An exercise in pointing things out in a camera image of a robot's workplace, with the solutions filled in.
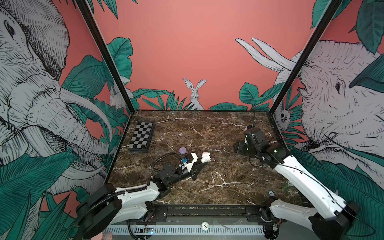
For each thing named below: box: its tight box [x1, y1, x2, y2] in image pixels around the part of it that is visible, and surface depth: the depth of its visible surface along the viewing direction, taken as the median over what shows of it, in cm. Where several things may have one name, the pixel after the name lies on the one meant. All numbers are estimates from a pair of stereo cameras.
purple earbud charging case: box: [179, 147, 187, 155], surface depth 100 cm
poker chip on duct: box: [201, 221, 210, 231], surface depth 72 cm
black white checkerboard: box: [128, 121, 155, 153], surface depth 102 cm
